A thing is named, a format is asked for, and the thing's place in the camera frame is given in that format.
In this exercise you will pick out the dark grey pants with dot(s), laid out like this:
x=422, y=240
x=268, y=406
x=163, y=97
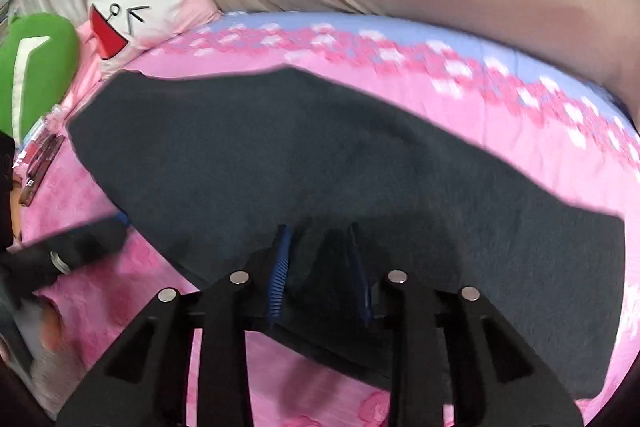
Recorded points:
x=300, y=147

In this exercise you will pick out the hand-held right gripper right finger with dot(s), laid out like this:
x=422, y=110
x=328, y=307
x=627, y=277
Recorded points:
x=359, y=279

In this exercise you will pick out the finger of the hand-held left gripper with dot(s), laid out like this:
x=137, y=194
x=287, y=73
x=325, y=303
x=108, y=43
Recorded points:
x=75, y=244

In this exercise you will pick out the green plush pillow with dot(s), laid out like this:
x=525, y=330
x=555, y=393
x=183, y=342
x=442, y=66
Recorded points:
x=47, y=57

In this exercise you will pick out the red patterned packet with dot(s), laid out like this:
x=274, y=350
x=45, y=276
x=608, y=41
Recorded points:
x=42, y=152

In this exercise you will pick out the pink floral bedsheet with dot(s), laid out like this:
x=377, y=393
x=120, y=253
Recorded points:
x=310, y=57

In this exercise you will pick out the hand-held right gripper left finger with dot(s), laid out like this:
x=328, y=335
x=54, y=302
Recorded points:
x=278, y=274

